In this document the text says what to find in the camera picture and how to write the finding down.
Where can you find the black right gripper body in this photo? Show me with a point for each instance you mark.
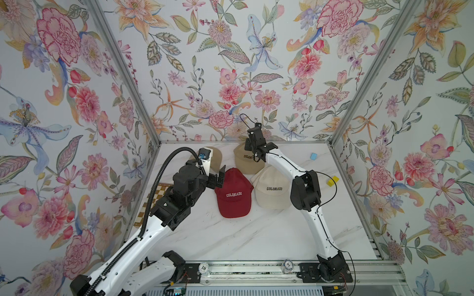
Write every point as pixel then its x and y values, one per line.
pixel 253 137

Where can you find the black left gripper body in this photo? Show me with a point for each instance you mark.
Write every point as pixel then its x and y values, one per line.
pixel 214 177

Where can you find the tan Colorado baseball cap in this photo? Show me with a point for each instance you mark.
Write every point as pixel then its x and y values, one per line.
pixel 244 161

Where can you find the maroon cap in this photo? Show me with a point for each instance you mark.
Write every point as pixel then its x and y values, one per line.
pixel 234 199

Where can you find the cream Colorado baseball cap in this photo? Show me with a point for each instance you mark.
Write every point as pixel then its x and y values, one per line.
pixel 272 189

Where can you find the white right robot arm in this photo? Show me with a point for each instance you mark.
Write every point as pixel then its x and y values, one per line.
pixel 305 195

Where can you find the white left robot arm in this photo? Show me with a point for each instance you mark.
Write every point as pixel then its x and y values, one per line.
pixel 117 277

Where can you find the yellow foam block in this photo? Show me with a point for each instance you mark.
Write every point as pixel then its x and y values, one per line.
pixel 332 181

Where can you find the green circuit board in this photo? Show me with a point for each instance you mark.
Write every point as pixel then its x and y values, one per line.
pixel 176 291

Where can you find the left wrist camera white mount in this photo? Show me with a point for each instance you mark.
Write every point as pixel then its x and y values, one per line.
pixel 205 156

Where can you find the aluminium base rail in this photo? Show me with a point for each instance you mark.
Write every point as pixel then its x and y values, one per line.
pixel 304 273

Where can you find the aluminium corner frame post left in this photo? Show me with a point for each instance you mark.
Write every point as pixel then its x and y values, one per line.
pixel 99 18

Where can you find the aluminium corner frame post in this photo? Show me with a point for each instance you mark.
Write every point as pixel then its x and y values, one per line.
pixel 99 18
pixel 374 69

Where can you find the aluminium corner frame post right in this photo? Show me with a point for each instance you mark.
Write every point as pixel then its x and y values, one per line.
pixel 374 69

